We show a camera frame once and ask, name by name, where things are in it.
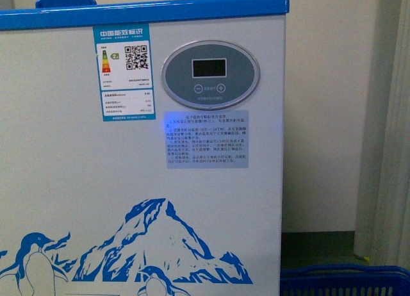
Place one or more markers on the grey instruction sticker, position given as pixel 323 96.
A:
pixel 207 140

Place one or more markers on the white blue chest freezer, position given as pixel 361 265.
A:
pixel 90 207

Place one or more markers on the grey oval control panel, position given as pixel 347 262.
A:
pixel 210 75

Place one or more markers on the blue energy label sticker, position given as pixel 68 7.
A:
pixel 125 72

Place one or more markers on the blue plastic shopping basket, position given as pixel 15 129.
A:
pixel 344 279

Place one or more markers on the white vertical curtain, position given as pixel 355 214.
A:
pixel 382 217

